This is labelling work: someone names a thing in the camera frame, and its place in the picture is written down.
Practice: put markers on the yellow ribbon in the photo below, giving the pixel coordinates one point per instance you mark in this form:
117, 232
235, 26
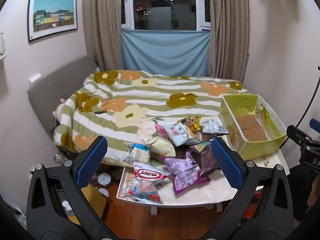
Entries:
261, 111

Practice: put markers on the green floral box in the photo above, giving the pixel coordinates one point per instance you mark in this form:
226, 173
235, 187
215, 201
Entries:
252, 145

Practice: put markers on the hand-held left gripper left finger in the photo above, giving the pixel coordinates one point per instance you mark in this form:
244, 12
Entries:
91, 162

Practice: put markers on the dark purple snack packet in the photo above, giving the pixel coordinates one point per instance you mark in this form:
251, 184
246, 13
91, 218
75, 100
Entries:
208, 160

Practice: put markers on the green striped floral blanket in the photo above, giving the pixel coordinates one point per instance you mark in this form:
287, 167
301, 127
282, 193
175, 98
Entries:
150, 97

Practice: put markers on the yellow cardboard box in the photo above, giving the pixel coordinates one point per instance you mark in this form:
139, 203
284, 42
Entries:
93, 201

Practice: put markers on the pink snack packet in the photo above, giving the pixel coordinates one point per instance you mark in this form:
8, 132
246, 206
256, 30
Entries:
160, 130

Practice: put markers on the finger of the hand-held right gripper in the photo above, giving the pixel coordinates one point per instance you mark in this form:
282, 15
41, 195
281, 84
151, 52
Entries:
315, 124
297, 133

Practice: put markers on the red white snack packet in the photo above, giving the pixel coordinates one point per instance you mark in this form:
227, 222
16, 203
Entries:
145, 182

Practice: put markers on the white wall remote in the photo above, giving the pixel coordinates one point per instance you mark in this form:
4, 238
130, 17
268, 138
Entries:
35, 77

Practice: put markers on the light blue cloth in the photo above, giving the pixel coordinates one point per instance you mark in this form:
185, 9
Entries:
165, 52

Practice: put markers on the white snack packet blue print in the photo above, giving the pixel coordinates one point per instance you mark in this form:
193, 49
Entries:
178, 132

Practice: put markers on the black pen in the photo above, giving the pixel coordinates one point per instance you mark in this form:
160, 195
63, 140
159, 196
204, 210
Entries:
100, 111

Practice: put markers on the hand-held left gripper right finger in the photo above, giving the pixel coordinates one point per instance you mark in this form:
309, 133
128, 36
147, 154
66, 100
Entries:
227, 166

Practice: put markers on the person's right hand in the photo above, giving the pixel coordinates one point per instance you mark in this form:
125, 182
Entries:
313, 192

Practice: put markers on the white round container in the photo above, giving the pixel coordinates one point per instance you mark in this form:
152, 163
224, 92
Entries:
103, 178

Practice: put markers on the pink plush toy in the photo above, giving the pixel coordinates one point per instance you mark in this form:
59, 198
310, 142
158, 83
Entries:
58, 111

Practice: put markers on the framed houses picture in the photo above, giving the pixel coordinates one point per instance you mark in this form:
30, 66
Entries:
52, 16

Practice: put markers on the golden yellow snack packet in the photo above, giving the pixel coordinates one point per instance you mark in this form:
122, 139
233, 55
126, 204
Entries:
191, 121

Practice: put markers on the black curved stand tube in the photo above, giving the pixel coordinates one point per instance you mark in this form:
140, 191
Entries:
315, 90

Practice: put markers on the grey padded headboard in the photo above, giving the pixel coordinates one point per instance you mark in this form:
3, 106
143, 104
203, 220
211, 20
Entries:
57, 80

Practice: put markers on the cream orange snack packet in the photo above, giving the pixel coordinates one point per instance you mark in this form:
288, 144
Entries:
161, 146

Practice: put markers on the green yellow snack packet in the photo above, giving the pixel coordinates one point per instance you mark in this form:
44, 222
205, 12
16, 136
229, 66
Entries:
201, 146

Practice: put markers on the beige curtain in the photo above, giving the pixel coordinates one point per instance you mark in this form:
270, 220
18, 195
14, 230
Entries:
228, 27
102, 25

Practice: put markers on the silver black snack packet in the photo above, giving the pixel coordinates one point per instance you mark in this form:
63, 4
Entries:
213, 127

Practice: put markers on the light purple snack packet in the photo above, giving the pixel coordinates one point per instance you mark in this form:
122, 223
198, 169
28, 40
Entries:
185, 170

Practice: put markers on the white framed window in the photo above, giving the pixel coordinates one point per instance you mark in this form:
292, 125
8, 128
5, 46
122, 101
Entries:
165, 5

